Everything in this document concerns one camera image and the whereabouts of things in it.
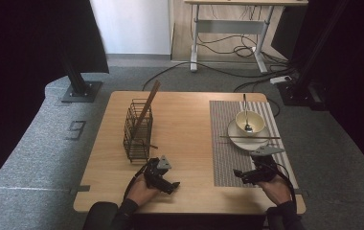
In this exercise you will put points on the grey floor socket plate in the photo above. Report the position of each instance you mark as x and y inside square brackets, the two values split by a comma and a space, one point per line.
[75, 126]

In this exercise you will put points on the cream ceramic plate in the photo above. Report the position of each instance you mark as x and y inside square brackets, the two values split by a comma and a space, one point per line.
[244, 144]

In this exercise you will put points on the metal spoon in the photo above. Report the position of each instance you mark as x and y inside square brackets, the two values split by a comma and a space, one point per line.
[248, 128]

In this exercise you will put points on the cream ceramic bowl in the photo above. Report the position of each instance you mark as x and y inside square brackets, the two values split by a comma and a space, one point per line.
[256, 119]

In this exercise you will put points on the person's right hand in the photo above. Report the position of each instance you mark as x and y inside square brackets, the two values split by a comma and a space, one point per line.
[277, 191]

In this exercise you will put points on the black curtain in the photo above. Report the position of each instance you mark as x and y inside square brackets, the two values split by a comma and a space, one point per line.
[362, 80]
[27, 64]

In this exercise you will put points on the white desk with grey legs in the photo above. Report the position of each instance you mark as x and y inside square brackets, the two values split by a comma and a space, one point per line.
[231, 26]

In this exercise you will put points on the black metal stand with base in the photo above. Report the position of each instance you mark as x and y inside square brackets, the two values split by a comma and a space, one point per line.
[298, 94]

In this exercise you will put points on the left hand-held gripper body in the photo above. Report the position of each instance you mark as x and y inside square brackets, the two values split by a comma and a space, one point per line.
[153, 174]

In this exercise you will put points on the brown wooden spatula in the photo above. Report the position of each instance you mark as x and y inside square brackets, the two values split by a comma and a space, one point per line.
[147, 108]

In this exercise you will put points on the white power strip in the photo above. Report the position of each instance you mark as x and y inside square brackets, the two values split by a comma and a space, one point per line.
[280, 79]

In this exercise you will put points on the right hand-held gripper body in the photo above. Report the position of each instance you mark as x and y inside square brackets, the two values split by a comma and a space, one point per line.
[264, 174]

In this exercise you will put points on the black stand base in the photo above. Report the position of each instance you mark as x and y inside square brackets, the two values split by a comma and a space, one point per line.
[78, 84]

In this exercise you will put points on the person's left hand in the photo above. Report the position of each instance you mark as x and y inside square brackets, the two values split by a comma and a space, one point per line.
[140, 193]

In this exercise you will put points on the person's dark clothed knee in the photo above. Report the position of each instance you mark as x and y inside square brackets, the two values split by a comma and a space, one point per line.
[98, 217]

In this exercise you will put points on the grey metal table bracket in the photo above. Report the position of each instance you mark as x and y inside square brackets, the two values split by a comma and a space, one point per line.
[82, 188]
[300, 192]

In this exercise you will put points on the grey striped woven placemat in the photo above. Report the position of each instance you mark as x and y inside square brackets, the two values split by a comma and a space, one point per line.
[221, 159]

